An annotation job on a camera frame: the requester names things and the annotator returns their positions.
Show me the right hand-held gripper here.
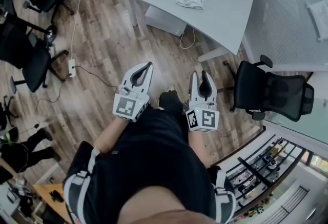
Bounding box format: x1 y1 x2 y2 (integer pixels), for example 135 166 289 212
184 70 220 133

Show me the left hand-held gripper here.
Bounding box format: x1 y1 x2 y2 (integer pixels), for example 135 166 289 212
112 62 154 124

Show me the person's left forearm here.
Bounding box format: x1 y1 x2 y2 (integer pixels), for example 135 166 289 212
93 116 129 155

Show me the person's right forearm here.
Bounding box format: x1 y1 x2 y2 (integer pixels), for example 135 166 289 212
188 129 214 168

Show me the person's black shoe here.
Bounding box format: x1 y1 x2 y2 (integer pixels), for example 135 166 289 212
158 90 191 116

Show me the white drawer cabinet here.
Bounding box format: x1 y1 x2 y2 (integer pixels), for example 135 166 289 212
145 4 188 37

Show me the white power strip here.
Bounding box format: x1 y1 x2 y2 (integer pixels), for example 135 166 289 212
67 58 77 78

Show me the person's black and white top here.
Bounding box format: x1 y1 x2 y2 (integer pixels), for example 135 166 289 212
62 105 237 224

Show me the black metal railing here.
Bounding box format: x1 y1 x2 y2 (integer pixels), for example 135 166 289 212
230 135 316 220

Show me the black office chair base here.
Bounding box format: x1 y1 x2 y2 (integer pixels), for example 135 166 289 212
0 94 21 130

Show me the wooden desk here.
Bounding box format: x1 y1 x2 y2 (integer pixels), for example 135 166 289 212
31 182 75 224

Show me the white cable loop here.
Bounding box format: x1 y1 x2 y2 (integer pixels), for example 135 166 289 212
179 25 197 50

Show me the thin black cable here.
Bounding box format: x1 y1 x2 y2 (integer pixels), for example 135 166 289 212
35 65 119 116

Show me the long white power cable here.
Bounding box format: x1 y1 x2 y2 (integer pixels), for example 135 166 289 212
69 0 83 61

